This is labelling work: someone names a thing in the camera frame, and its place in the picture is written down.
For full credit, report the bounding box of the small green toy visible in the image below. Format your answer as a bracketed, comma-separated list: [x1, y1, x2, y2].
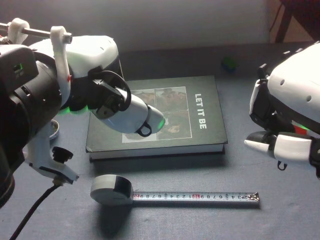
[221, 56, 238, 73]

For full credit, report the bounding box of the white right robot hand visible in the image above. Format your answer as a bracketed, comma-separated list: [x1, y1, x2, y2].
[243, 41, 320, 181]

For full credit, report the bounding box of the black Beatles book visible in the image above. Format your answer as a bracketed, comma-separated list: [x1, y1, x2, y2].
[85, 74, 229, 162]

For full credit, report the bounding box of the grey table cloth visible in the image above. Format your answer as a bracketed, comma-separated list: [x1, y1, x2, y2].
[0, 41, 320, 240]

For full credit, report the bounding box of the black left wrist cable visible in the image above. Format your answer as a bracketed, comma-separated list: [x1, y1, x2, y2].
[9, 184, 59, 240]

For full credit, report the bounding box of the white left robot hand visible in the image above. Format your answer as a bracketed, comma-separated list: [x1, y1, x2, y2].
[28, 34, 166, 138]

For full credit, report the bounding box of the dark wooden furniture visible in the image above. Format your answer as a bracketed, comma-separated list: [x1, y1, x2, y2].
[268, 0, 320, 43]

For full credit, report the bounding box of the grey tape measure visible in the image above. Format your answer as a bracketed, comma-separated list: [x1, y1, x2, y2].
[89, 174, 260, 207]

